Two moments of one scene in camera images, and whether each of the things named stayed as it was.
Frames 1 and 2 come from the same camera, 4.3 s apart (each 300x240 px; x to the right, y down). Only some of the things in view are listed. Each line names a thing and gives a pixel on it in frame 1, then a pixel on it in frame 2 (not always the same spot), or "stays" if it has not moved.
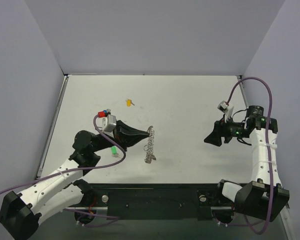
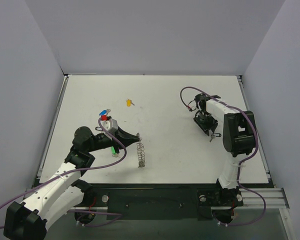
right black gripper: x=223 y=132 to x=205 y=122
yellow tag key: x=129 y=102 stays
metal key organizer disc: x=148 y=148 to x=140 y=153
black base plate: x=159 y=201 stays
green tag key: x=114 y=150 stays
